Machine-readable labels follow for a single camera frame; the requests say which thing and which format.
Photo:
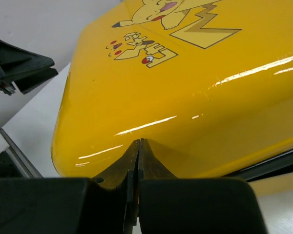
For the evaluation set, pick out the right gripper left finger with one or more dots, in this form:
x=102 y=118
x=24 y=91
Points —
x=118 y=195

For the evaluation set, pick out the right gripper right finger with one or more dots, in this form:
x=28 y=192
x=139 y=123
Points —
x=153 y=202

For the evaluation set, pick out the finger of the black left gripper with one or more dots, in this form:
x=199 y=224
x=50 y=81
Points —
x=23 y=70

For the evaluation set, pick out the yellow hard-shell suitcase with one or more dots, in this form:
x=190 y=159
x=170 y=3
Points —
x=209 y=83

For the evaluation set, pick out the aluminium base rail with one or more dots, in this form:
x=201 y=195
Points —
x=21 y=162

